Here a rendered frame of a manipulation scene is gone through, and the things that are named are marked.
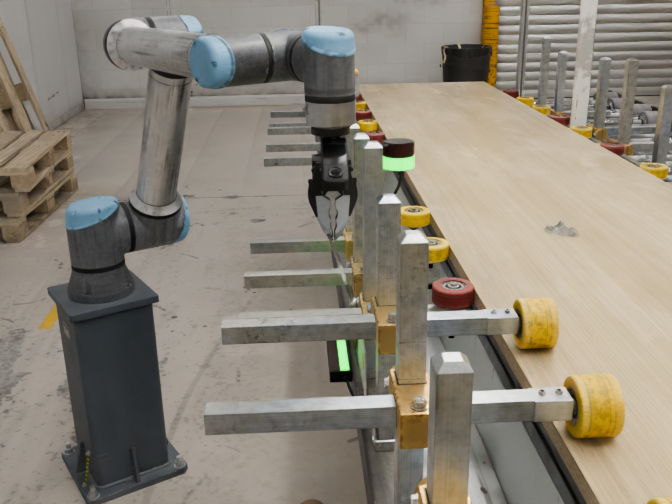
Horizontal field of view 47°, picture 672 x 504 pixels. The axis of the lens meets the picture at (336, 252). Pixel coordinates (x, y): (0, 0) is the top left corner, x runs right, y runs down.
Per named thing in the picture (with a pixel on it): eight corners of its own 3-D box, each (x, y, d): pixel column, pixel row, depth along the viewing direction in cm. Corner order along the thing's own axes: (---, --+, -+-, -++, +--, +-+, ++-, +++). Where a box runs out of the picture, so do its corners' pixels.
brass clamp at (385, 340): (374, 355, 117) (374, 325, 116) (366, 318, 130) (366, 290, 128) (414, 353, 118) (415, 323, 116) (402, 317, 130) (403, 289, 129)
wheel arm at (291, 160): (264, 169, 288) (263, 157, 287) (264, 167, 292) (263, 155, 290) (379, 165, 290) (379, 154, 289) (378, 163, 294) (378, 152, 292)
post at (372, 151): (364, 378, 155) (363, 143, 139) (363, 370, 159) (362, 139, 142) (382, 378, 155) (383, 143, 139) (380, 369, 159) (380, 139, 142)
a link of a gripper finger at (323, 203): (331, 231, 149) (330, 185, 146) (333, 241, 143) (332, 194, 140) (315, 232, 149) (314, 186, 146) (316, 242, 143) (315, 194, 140)
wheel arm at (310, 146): (266, 154, 312) (265, 144, 311) (266, 152, 315) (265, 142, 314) (373, 151, 314) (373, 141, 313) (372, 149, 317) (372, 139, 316)
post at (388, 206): (377, 466, 133) (378, 198, 117) (375, 454, 136) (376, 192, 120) (397, 465, 133) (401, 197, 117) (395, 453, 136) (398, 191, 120)
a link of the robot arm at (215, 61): (85, 18, 182) (207, 29, 128) (136, 16, 188) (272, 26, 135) (91, 68, 185) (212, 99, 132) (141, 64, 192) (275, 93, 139)
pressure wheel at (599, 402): (578, 373, 96) (558, 376, 104) (585, 439, 94) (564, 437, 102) (625, 371, 96) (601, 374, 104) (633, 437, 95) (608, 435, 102)
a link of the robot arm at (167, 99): (115, 228, 235) (133, 3, 185) (169, 218, 244) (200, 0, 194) (134, 263, 227) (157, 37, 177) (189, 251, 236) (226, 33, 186)
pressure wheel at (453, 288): (434, 347, 147) (436, 291, 143) (427, 329, 154) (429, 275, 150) (476, 345, 147) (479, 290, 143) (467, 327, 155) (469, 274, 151)
